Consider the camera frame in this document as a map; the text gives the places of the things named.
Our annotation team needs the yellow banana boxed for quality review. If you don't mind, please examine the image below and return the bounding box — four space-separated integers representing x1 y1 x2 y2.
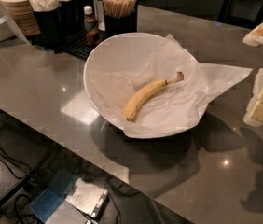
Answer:
122 72 184 121

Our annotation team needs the white bowl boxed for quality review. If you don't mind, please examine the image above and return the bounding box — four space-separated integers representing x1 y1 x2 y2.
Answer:
82 32 208 139

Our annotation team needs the white crinkled paper liner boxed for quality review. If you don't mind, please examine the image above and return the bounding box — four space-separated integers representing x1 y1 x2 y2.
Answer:
91 34 253 140

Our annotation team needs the black cup of wooden sticks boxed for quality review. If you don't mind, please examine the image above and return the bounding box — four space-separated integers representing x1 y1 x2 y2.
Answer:
102 0 137 36

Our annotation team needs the small brown sauce bottle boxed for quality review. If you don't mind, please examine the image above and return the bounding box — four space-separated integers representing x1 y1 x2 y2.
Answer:
84 6 100 46

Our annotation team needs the black rubber mesh mat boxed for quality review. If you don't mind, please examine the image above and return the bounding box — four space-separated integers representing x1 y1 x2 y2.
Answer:
32 31 94 60

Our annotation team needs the silver metal box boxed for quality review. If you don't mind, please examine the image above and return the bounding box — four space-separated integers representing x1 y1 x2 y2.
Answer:
65 178 108 218

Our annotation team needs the black cup of wrapped straws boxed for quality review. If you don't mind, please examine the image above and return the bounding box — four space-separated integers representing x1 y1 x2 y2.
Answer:
29 0 62 49

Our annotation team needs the stack of brown paper cups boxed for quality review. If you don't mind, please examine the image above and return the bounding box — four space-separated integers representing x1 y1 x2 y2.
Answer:
0 0 40 36

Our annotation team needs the blue perforated box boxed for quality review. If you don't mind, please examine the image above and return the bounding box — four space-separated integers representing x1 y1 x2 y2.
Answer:
30 169 77 223

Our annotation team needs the black floor cable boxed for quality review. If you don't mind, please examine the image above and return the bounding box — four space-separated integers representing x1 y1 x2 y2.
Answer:
0 128 33 180

